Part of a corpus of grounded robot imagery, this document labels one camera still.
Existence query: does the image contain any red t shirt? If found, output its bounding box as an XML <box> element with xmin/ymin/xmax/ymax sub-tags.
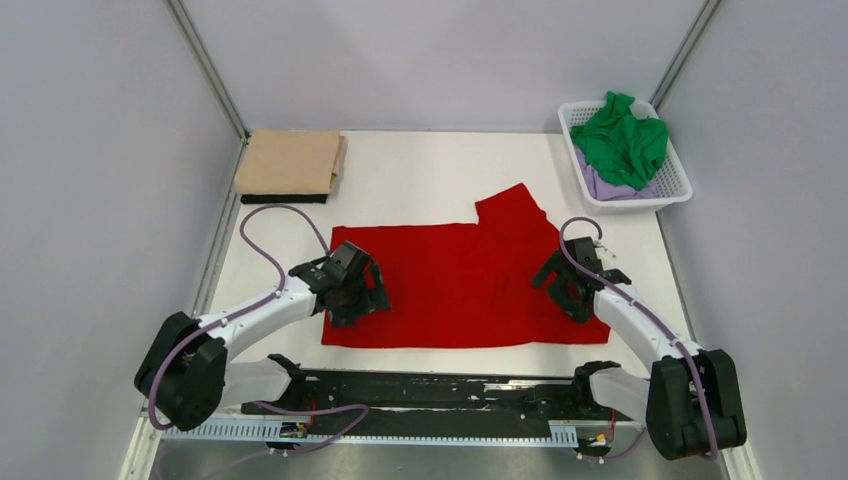
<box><xmin>321</xmin><ymin>183</ymin><xmax>610</xmax><ymax>349</ymax></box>

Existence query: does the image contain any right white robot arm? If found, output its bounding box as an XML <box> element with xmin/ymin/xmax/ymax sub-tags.
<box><xmin>532</xmin><ymin>237</ymin><xmax>748</xmax><ymax>460</ymax></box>

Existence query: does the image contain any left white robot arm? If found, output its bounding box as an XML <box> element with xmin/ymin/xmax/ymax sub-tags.
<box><xmin>134</xmin><ymin>242</ymin><xmax>390</xmax><ymax>431</ymax></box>

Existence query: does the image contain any lilac t shirt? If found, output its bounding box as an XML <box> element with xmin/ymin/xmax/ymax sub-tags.
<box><xmin>573</xmin><ymin>145</ymin><xmax>662</xmax><ymax>201</ymax></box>

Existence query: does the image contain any green t shirt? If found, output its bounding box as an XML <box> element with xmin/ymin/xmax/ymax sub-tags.
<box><xmin>569</xmin><ymin>91</ymin><xmax>669</xmax><ymax>190</ymax></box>

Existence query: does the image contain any folded beige t shirt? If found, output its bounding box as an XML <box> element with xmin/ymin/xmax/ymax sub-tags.
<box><xmin>234</xmin><ymin>129</ymin><xmax>348</xmax><ymax>196</ymax></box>

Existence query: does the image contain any white plastic basket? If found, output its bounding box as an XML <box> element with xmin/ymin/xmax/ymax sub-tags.
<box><xmin>558</xmin><ymin>92</ymin><xmax>693</xmax><ymax>215</ymax></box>

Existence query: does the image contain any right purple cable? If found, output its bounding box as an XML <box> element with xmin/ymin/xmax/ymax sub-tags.
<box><xmin>559</xmin><ymin>217</ymin><xmax>721</xmax><ymax>463</ymax></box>

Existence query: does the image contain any purple cable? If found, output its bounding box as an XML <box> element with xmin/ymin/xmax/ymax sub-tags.
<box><xmin>559</xmin><ymin>217</ymin><xmax>721</xmax><ymax>463</ymax></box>
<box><xmin>146</xmin><ymin>203</ymin><xmax>371</xmax><ymax>480</ymax></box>

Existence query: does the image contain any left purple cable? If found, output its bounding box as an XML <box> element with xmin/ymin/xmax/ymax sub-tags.
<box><xmin>146</xmin><ymin>203</ymin><xmax>371</xmax><ymax>480</ymax></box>

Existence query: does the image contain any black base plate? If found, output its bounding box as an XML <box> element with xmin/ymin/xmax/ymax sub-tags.
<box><xmin>275</xmin><ymin>369</ymin><xmax>626</xmax><ymax>437</ymax></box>

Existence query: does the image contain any white slotted cable duct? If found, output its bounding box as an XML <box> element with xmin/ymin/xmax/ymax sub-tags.
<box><xmin>161</xmin><ymin>416</ymin><xmax>579</xmax><ymax>448</ymax></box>

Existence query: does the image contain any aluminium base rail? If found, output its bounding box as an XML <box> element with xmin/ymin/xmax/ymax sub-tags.
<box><xmin>142</xmin><ymin>372</ymin><xmax>745</xmax><ymax>429</ymax></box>

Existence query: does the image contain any left aluminium frame post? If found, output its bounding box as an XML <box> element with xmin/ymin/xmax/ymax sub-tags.
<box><xmin>164</xmin><ymin>0</ymin><xmax>250</xmax><ymax>143</ymax></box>

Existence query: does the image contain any aluminium frame post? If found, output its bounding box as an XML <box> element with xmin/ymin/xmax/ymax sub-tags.
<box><xmin>650</xmin><ymin>0</ymin><xmax>724</xmax><ymax>111</ymax></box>
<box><xmin>164</xmin><ymin>0</ymin><xmax>250</xmax><ymax>143</ymax></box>

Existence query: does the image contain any right aluminium frame post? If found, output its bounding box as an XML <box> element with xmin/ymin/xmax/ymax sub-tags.
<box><xmin>650</xmin><ymin>0</ymin><xmax>724</xmax><ymax>111</ymax></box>

